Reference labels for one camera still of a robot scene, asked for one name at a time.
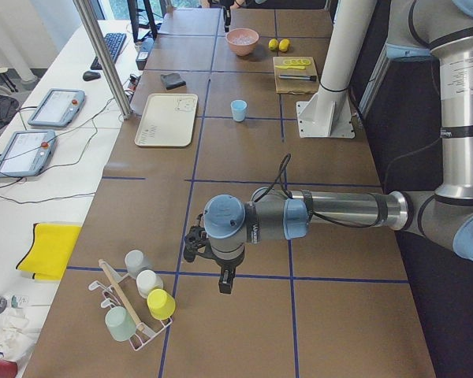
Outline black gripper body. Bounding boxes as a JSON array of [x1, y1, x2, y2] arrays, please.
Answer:
[[219, 0, 233, 32], [183, 214, 244, 271]]

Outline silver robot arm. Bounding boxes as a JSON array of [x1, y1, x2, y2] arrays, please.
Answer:
[[183, 1, 473, 294]]

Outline clear ice cubes pile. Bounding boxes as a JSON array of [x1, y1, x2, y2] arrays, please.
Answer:
[[229, 34, 255, 46]]

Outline white cup on rack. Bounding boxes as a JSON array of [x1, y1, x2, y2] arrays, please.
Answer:
[[136, 269, 164, 299]]

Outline grey cup on rack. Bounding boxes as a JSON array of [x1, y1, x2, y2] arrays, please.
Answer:
[[125, 250, 152, 279]]

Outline yellow cup on rack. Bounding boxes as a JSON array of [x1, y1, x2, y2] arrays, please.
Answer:
[[147, 288, 176, 321]]

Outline light blue plastic cup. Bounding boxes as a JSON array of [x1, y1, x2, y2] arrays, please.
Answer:
[[230, 99, 248, 122]]

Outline green cup on rack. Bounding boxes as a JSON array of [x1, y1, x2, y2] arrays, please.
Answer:
[[105, 306, 136, 342]]

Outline pink bowl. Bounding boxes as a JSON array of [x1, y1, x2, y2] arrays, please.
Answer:
[[225, 28, 259, 56]]

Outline yellow lemon far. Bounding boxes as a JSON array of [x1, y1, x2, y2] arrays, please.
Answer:
[[268, 39, 279, 52]]

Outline yellow lemon near bowl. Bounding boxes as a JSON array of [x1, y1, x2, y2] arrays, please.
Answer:
[[278, 39, 291, 53]]

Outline yellow plastic knife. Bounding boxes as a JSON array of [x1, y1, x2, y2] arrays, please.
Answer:
[[274, 65, 307, 71]]

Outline lemon slices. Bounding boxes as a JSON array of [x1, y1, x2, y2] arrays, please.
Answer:
[[283, 58, 311, 67]]

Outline grey folded cloth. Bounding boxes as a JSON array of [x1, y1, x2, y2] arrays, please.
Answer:
[[160, 72, 186, 91]]

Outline wooden cutting board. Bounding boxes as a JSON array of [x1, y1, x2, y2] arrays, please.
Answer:
[[273, 57, 319, 95]]

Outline black box with label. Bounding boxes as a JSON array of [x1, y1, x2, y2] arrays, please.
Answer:
[[136, 37, 155, 71]]

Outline black keyboard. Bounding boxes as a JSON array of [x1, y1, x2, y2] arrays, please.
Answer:
[[90, 32, 127, 71]]

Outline cream bear tray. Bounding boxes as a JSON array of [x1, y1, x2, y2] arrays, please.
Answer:
[[134, 93, 198, 147]]

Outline yellow cloth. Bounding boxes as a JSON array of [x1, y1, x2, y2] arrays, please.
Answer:
[[16, 223, 82, 281]]

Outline black computer mouse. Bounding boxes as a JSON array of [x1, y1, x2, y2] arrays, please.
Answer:
[[82, 71, 101, 82]]

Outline lower teach pendant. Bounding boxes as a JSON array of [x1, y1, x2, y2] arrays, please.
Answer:
[[0, 130, 57, 178]]

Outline teach pendant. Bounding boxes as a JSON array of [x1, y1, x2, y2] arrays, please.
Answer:
[[0, 130, 57, 178], [28, 88, 86, 128]]

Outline upper teach pendant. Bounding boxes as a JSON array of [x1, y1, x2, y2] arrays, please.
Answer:
[[28, 88, 86, 128]]

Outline white wire cup rack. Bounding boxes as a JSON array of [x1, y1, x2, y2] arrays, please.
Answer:
[[88, 259, 173, 351]]

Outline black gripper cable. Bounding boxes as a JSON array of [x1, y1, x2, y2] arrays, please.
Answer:
[[253, 153, 379, 228]]

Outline aluminium frame post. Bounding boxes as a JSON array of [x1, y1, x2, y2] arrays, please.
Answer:
[[73, 0, 132, 120]]

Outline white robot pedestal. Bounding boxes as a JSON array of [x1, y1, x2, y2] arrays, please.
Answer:
[[296, 0, 377, 139]]

